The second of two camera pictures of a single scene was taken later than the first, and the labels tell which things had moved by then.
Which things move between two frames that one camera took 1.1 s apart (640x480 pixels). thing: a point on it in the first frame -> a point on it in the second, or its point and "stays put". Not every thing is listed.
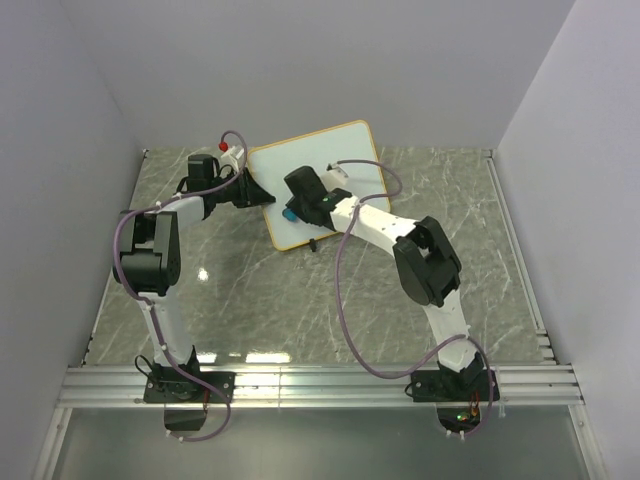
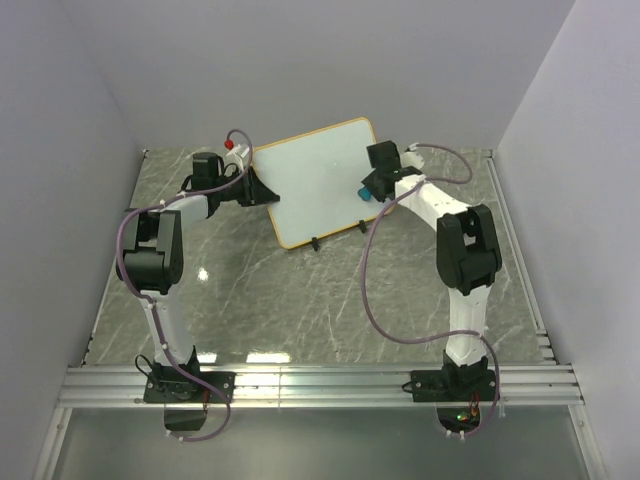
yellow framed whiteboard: [350, 147] stays put
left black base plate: [178, 387] stays put
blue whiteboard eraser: [290, 215] -> [364, 193]
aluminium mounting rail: [123, 387] stays put
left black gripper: [250, 192] stays put
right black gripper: [294, 206] -> [368, 181]
